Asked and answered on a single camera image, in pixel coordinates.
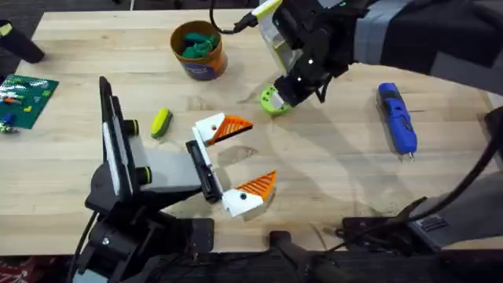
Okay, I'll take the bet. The red patterned object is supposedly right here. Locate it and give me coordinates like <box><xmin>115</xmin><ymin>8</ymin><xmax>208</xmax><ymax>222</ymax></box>
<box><xmin>0</xmin><ymin>255</ymin><xmax>68</xmax><ymax>283</ymax></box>

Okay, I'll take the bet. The black bar with yellow tag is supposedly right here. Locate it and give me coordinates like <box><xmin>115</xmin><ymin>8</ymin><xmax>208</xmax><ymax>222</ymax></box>
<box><xmin>0</xmin><ymin>19</ymin><xmax>46</xmax><ymax>64</ymax></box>

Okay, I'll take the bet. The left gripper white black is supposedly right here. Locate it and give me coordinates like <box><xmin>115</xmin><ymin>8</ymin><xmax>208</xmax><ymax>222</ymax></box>
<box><xmin>129</xmin><ymin>112</ymin><xmax>278</xmax><ymax>219</ymax></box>

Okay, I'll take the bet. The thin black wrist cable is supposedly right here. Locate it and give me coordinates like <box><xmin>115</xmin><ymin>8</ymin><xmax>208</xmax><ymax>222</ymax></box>
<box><xmin>209</xmin><ymin>0</ymin><xmax>260</xmax><ymax>35</ymax></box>

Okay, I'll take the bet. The right wrist upright pale plate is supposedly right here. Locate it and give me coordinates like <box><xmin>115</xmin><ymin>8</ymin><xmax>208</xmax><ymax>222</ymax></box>
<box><xmin>251</xmin><ymin>0</ymin><xmax>304</xmax><ymax>76</ymax></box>

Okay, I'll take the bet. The blue electric screwdriver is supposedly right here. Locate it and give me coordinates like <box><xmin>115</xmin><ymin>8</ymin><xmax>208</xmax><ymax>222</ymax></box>
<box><xmin>376</xmin><ymin>81</ymin><xmax>419</xmax><ymax>162</ymax></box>

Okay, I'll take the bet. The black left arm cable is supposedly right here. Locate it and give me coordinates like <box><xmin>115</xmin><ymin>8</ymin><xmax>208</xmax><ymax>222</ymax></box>
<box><xmin>66</xmin><ymin>211</ymin><xmax>99</xmax><ymax>283</ymax></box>

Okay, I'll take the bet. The green board with toy blocks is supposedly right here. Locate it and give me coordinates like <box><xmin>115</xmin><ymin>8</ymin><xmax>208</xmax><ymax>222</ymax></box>
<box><xmin>0</xmin><ymin>73</ymin><xmax>60</xmax><ymax>134</ymax></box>

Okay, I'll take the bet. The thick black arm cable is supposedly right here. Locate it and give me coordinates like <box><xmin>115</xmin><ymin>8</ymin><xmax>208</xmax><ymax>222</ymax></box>
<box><xmin>392</xmin><ymin>105</ymin><xmax>503</xmax><ymax>223</ymax></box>

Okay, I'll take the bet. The orange tub with green toys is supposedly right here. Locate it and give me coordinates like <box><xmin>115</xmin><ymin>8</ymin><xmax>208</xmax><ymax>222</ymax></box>
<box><xmin>170</xmin><ymin>20</ymin><xmax>229</xmax><ymax>82</ymax></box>

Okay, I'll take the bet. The black rail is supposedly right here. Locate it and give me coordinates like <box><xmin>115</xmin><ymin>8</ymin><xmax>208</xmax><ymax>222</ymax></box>
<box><xmin>129</xmin><ymin>230</ymin><xmax>503</xmax><ymax>283</ymax></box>

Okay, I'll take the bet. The green disc with holes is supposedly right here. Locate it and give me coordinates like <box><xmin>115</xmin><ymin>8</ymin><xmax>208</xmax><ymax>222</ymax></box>
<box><xmin>259</xmin><ymin>84</ymin><xmax>294</xmax><ymax>117</ymax></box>

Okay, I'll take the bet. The yellow green toy vegetable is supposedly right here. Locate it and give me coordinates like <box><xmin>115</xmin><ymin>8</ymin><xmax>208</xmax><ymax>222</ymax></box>
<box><xmin>150</xmin><ymin>107</ymin><xmax>174</xmax><ymax>140</ymax></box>

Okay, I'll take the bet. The left wrist upright black plate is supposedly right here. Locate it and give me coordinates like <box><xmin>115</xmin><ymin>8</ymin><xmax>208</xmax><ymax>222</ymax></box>
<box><xmin>97</xmin><ymin>75</ymin><xmax>138</xmax><ymax>205</ymax></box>

